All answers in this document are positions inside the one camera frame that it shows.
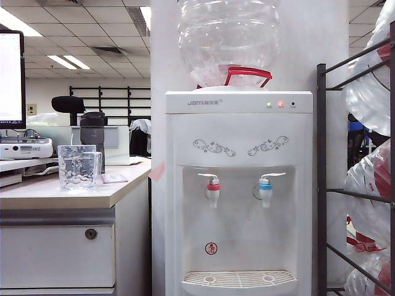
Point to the blue cold water tap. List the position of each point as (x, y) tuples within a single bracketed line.
[(264, 188)]

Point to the clear plastic mug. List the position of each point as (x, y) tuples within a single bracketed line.
[(78, 169)]

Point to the red hot water tap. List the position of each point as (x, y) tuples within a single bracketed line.
[(212, 188)]

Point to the white water dispenser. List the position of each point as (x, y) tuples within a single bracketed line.
[(247, 123)]

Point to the dark grey water bottle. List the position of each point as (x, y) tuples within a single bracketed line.
[(92, 129)]

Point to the white raised desk board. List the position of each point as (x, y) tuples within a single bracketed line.
[(27, 163)]

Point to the white desk drawer cabinet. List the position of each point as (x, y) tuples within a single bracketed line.
[(55, 256)]

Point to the grey jacket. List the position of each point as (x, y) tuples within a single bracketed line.
[(141, 126)]

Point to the grey partition panel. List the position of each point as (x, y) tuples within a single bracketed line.
[(112, 135)]

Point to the pink paper packet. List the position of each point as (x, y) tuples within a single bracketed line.
[(114, 179)]

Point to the round red sticker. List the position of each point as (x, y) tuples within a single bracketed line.
[(211, 248)]

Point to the square ceiling air vent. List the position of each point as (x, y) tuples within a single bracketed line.
[(107, 50)]

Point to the white drip tray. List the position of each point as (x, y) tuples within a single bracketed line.
[(239, 276)]

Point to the black chair headrest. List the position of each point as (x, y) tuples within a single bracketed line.
[(66, 104)]

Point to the long ceiling air grille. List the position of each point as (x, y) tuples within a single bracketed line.
[(137, 21)]

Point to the grey metal rack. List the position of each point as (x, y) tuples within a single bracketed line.
[(321, 216)]

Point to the fluorescent ceiling light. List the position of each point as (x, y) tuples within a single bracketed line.
[(15, 23), (68, 62)]

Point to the blue partition panel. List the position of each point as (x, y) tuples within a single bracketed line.
[(357, 132)]

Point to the white RC transmitter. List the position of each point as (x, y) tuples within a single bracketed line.
[(27, 150)]

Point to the black computer monitor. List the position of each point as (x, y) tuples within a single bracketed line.
[(11, 80)]

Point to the black wall shelving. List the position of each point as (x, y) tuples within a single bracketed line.
[(99, 92)]

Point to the wall switch plate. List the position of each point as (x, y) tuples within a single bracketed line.
[(31, 108)]

